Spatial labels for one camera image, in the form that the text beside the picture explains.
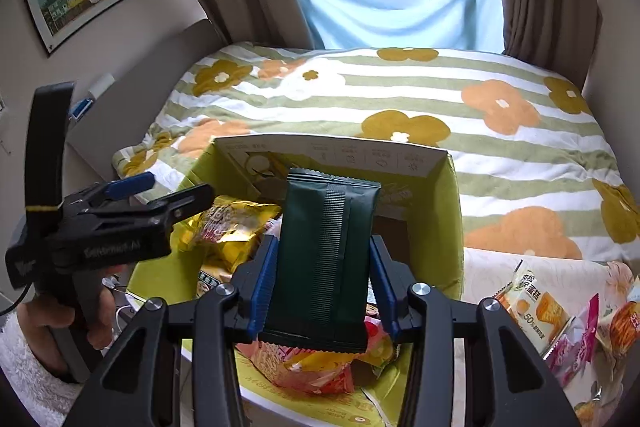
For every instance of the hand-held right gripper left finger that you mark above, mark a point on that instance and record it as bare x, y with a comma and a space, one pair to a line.
262, 287

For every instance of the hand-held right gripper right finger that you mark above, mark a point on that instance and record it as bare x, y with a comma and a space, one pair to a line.
382, 292

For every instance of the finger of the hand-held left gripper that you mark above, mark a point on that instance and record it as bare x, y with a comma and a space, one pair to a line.
187, 201
130, 187

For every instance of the yellow red snack packet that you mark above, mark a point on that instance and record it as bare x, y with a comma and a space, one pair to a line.
235, 232

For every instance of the dark green snack packet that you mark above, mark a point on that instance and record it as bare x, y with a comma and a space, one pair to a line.
320, 257

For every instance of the green yellow cardboard box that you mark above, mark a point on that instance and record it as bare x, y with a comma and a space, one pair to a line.
435, 217

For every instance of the orange pink snack packet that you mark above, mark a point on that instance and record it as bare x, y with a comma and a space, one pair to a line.
310, 367

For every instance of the orange white cake packet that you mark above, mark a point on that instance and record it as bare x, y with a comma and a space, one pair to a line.
537, 307

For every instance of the clear orange snack packet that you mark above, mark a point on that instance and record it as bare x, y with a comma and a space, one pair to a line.
590, 407

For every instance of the person's left forearm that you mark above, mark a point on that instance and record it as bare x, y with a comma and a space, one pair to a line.
30, 367

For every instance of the person's left hand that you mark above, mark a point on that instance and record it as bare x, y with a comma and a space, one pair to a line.
105, 307

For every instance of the blue white small box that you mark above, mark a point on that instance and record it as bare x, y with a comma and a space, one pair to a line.
80, 111

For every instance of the grey headboard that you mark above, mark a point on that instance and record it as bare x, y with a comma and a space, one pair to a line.
145, 77

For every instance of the floral striped blanket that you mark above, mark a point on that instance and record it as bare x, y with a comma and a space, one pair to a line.
400, 97

